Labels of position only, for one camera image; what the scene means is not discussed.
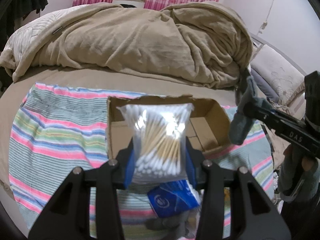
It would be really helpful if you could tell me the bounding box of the white patterned pillow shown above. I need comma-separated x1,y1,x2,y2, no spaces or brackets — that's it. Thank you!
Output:
251,44,305,106

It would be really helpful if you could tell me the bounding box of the brown cardboard box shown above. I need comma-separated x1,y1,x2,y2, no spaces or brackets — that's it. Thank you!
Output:
106,95,231,158

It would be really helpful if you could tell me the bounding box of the white quilted duvet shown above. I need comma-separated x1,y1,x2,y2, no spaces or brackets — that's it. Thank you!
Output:
1,5,86,70

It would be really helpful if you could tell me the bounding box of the black clothes pile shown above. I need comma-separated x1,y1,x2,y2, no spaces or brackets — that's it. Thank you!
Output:
1,0,48,47

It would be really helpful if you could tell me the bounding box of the gloved right hand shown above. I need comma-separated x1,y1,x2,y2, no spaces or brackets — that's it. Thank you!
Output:
278,145,319,203

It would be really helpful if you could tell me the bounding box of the beige fleece blanket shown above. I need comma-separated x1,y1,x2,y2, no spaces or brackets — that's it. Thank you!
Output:
7,2,253,89

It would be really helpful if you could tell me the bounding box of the blue tissue packet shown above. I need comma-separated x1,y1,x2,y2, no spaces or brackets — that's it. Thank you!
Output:
147,180,201,218

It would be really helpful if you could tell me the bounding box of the brown bed sheet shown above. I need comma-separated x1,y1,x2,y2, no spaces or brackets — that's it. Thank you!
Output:
0,64,283,201

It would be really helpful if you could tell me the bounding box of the bag of cotton swabs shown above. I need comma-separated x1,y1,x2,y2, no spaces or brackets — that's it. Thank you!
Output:
118,103,194,184

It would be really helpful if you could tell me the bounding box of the striped colourful towel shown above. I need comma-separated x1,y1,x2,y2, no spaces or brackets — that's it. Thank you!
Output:
9,82,274,239

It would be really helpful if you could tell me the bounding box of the grey pillow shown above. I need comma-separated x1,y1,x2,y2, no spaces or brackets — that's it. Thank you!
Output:
251,68,279,103

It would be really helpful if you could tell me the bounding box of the grey knitted sock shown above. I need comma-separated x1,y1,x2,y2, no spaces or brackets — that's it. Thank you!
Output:
145,211,189,233
228,75,273,145

